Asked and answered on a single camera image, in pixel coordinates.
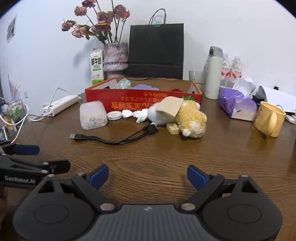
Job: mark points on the dried flowers bouquet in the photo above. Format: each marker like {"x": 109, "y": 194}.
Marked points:
{"x": 106, "y": 26}

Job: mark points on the small white oval case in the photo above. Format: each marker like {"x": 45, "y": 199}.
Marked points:
{"x": 126, "y": 113}

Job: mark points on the beige eraser block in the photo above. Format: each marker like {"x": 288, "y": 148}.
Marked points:
{"x": 173, "y": 128}

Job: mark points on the purple tissue pack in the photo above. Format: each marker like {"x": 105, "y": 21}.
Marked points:
{"x": 237, "y": 101}

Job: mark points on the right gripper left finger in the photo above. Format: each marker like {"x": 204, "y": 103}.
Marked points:
{"x": 88, "y": 185}

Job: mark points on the water bottle right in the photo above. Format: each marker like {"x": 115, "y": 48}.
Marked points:
{"x": 236, "y": 68}

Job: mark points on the red rose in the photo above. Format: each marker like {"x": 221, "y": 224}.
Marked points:
{"x": 177, "y": 90}

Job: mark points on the translucent cotton swab box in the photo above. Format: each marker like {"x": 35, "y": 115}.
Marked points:
{"x": 92, "y": 115}

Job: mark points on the round white disc device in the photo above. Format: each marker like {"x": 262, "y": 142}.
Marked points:
{"x": 114, "y": 115}

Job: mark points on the yellow mug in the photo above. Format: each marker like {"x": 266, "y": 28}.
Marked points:
{"x": 269, "y": 119}

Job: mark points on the white appliance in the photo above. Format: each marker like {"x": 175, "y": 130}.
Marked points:
{"x": 276, "y": 97}

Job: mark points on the alpaca plush toy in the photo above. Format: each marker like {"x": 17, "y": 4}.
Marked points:
{"x": 185, "y": 114}

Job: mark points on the black paper bag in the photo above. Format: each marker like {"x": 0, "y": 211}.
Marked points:
{"x": 156, "y": 50}

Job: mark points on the white thermos bottle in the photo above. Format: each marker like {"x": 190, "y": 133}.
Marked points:
{"x": 213, "y": 76}

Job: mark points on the purple linen bag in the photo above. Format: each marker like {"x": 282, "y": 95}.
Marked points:
{"x": 143, "y": 87}

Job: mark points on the white power bank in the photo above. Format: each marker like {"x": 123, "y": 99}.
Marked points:
{"x": 60, "y": 105}

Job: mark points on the white paper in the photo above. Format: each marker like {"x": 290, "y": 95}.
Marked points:
{"x": 140, "y": 115}

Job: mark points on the milk carton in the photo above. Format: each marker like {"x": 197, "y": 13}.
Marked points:
{"x": 96, "y": 65}

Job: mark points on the clear glass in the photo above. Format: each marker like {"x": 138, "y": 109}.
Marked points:
{"x": 197, "y": 76}

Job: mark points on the red cardboard box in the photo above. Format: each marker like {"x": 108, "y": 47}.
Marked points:
{"x": 120, "y": 99}

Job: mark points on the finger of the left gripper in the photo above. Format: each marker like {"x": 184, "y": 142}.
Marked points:
{"x": 18, "y": 149}
{"x": 51, "y": 167}

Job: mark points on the person right hand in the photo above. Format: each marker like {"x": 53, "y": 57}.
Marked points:
{"x": 3, "y": 203}

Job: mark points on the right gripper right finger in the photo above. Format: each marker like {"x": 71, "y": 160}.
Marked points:
{"x": 207, "y": 187}

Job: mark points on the water bottle left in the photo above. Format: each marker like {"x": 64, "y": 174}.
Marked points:
{"x": 225, "y": 71}

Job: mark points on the water bottle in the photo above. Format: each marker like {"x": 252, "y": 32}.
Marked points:
{"x": 236, "y": 68}
{"x": 225, "y": 71}

